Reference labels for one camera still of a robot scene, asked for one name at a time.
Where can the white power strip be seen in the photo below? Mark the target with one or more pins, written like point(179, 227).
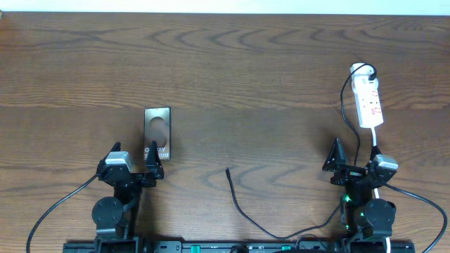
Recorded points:
point(365, 87)

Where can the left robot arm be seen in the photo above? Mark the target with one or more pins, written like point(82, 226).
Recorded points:
point(115, 217)

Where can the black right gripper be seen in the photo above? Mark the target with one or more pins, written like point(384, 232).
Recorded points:
point(349, 173)

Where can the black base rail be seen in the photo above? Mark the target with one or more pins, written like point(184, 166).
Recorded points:
point(203, 247)

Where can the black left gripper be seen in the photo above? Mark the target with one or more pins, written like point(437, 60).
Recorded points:
point(156, 172)

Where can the bronze Galaxy smartphone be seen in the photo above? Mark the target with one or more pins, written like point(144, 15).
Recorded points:
point(157, 127)

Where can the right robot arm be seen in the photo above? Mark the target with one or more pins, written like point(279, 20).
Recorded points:
point(368, 219)

